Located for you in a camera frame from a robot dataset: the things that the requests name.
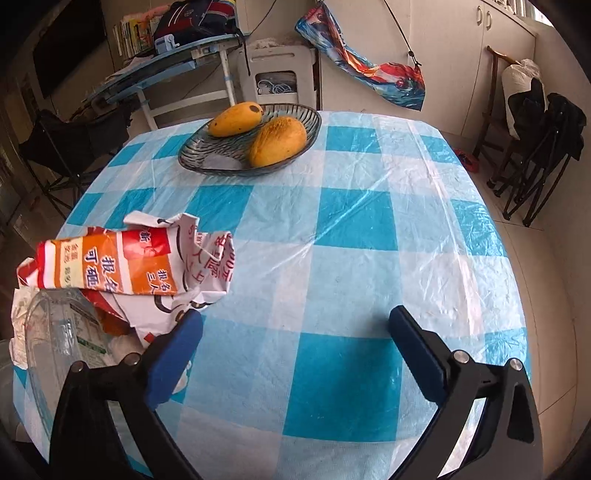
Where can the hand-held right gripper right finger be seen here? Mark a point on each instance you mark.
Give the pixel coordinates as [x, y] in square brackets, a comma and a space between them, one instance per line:
[415, 355]

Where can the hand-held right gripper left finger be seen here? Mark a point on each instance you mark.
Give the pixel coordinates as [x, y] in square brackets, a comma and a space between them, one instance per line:
[173, 360]

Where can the red orange flyer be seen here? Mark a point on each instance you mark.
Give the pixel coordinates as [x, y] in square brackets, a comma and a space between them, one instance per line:
[115, 263]

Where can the clear plastic bottle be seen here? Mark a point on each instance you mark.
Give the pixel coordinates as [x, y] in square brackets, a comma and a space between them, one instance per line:
[60, 332]

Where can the blue checked plastic tablecloth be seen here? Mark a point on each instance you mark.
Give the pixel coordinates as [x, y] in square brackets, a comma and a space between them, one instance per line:
[323, 230]

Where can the red item on floor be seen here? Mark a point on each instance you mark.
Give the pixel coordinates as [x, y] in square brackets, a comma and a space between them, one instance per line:
[467, 159]

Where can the ribbed glass fruit bowl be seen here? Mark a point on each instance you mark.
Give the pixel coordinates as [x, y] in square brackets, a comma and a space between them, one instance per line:
[217, 152]

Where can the black folding chair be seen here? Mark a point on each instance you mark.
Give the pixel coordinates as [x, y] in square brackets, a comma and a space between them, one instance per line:
[69, 143]

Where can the speckled yellow mango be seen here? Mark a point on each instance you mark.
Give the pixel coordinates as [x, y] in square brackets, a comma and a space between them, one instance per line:
[277, 141]

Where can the smooth yellow mango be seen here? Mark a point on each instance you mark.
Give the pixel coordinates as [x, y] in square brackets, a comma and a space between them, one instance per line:
[233, 119]

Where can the folded black camping chair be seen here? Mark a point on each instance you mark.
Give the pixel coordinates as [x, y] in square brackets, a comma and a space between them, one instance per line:
[558, 124]

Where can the glass top desk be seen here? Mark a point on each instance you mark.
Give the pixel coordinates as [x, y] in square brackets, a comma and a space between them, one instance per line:
[152, 69]

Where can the white stuffed bag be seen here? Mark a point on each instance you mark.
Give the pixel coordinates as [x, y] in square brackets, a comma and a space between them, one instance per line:
[517, 78]

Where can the colourful printed cloth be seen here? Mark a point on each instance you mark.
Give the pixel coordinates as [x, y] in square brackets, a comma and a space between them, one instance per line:
[360, 64]

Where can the wooden chair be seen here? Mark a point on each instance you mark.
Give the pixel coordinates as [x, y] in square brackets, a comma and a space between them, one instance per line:
[494, 69]

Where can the light blue small box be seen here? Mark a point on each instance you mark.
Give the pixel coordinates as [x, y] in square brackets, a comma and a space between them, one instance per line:
[165, 44]

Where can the white plastic stool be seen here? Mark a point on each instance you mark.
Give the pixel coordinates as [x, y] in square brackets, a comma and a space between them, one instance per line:
[281, 57]

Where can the row of books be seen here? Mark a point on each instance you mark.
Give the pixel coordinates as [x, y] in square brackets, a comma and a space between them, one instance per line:
[134, 32]

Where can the black television screen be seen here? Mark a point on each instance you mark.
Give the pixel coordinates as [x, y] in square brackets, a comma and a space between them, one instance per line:
[69, 41]

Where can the dark backpack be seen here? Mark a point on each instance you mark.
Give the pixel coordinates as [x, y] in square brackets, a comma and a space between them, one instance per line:
[194, 18]

